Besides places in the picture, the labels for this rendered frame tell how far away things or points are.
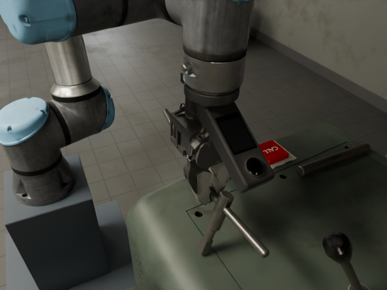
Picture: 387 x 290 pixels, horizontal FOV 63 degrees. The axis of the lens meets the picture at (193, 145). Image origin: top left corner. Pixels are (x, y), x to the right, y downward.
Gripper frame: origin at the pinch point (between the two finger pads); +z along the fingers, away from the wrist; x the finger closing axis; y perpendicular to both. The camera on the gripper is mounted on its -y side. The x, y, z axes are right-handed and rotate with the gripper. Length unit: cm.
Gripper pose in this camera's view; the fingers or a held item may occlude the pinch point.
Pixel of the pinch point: (210, 200)
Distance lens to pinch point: 51.7
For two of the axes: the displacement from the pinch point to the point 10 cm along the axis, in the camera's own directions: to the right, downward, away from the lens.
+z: -0.4, 7.9, 6.2
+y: -5.0, -5.5, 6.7
